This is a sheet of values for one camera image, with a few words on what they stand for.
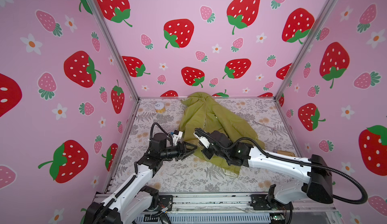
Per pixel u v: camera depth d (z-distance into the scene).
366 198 0.36
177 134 0.75
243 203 0.76
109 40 0.86
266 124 1.06
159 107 1.10
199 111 1.05
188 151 0.69
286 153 0.88
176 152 0.68
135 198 0.50
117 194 0.44
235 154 0.54
